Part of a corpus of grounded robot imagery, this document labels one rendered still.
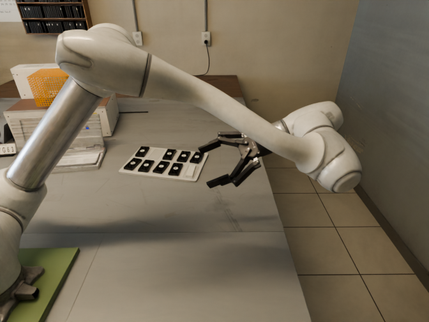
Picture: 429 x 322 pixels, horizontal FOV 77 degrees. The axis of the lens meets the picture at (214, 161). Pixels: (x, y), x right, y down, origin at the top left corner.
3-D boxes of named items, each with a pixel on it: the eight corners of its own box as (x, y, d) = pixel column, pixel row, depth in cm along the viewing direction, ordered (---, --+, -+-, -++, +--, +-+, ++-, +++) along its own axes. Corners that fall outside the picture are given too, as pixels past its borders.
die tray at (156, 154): (118, 173, 135) (117, 171, 134) (141, 147, 157) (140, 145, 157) (195, 183, 128) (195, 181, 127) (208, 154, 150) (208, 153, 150)
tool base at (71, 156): (4, 177, 132) (1, 170, 130) (23, 155, 149) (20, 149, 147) (98, 169, 138) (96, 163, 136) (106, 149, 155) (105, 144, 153)
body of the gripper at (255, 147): (276, 158, 81) (247, 169, 83) (266, 137, 86) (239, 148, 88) (271, 144, 76) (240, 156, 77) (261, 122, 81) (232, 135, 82)
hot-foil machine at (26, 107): (15, 144, 161) (-13, 79, 141) (41, 117, 195) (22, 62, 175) (144, 135, 171) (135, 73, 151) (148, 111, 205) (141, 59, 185)
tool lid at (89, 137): (9, 119, 139) (11, 118, 141) (18, 154, 145) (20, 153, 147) (98, 114, 145) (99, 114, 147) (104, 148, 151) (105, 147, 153)
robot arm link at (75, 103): (-53, 237, 78) (-16, 192, 96) (9, 255, 86) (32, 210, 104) (91, 7, 59) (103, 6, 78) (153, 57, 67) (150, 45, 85)
